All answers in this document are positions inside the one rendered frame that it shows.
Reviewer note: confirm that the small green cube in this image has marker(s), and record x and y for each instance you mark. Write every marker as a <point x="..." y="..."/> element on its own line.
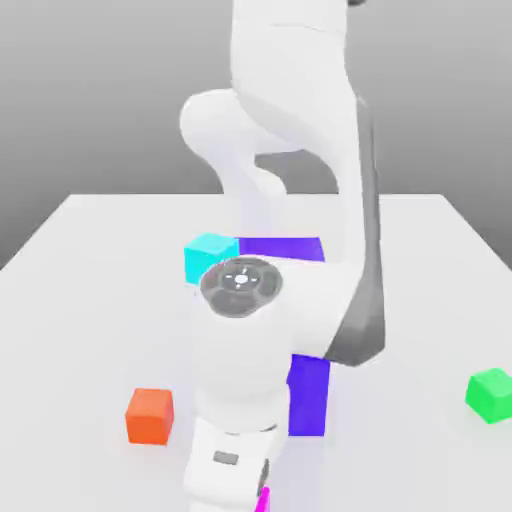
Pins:
<point x="491" y="396"/>

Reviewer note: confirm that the small cyan cube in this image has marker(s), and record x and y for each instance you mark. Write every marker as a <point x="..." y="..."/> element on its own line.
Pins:
<point x="204" y="252"/>

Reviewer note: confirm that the small magenta cube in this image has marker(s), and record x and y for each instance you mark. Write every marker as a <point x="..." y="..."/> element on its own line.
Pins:
<point x="262" y="502"/>

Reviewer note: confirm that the small orange cube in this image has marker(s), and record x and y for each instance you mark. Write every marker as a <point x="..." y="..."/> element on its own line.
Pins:
<point x="148" y="420"/>

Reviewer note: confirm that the large purple box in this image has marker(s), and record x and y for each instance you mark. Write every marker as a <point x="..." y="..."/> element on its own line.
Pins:
<point x="308" y="396"/>

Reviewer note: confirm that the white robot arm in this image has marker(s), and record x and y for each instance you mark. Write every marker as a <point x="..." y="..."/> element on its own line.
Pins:
<point x="256" y="352"/>

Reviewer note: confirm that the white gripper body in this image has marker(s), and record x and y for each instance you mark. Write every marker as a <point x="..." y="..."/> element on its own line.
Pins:
<point x="220" y="500"/>

